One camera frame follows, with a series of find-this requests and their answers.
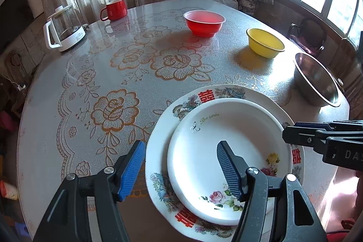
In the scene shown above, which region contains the red mug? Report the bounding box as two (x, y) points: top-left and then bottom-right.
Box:
(100, 0), (128, 22)

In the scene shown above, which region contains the yellow plastic bowl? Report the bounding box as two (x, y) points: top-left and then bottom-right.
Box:
(246, 28), (285, 58)

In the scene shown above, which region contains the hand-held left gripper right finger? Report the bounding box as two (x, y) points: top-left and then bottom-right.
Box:
(217, 140), (326, 242)

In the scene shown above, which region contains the white orange plastic container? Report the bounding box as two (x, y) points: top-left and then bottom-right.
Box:
(0, 181), (19, 200)

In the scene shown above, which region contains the printed sack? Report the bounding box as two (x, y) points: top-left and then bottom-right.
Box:
(238, 0), (258, 16)

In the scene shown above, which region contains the dark rattan armchair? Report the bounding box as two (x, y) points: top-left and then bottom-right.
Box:
(288, 17), (326, 57)

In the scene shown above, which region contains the floral plate with red characters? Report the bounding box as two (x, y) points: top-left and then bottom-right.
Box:
(145, 84), (305, 240)

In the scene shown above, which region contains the small white rose-print plate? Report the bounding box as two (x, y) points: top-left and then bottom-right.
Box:
(167, 98), (293, 226)

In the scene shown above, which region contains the white glass electric kettle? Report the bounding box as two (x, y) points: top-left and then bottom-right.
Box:
(43, 3), (87, 52)

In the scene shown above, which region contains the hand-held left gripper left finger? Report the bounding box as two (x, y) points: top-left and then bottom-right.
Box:
(33, 140), (146, 242)

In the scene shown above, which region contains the red seat cushion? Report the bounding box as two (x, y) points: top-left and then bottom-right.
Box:
(291, 35), (321, 52)

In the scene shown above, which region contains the red plastic bowl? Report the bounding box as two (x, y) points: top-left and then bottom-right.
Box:
(183, 10), (226, 38)

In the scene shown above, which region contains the black flat television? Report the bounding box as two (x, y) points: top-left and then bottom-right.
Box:
(0, 0), (36, 41)

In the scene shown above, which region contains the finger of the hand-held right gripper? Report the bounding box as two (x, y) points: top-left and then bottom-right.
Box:
(294, 121), (363, 131)
(282, 123), (363, 151)

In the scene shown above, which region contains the stainless steel bowl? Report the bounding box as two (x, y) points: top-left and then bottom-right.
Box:
(293, 52), (342, 108)

